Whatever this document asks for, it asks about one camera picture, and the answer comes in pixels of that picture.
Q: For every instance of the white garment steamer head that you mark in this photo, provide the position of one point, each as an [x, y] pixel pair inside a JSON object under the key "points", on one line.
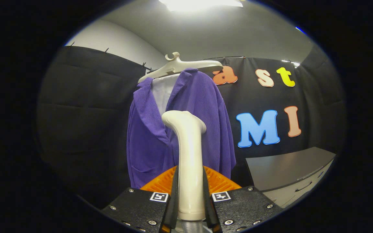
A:
{"points": [[191, 161]]}

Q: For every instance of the white clothes hanger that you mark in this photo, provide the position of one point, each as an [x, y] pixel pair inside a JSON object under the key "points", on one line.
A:
{"points": [[180, 66]]}

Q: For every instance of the grey cabinet with dark top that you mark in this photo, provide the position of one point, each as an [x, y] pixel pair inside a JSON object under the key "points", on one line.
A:
{"points": [[283, 168]]}

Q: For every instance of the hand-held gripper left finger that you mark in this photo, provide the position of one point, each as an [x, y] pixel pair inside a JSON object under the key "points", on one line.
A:
{"points": [[174, 207]]}

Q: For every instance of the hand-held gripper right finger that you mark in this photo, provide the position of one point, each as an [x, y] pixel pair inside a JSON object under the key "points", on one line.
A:
{"points": [[207, 207]]}

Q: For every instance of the ceiling light panel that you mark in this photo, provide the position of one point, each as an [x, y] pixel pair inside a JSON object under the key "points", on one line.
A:
{"points": [[199, 4]]}

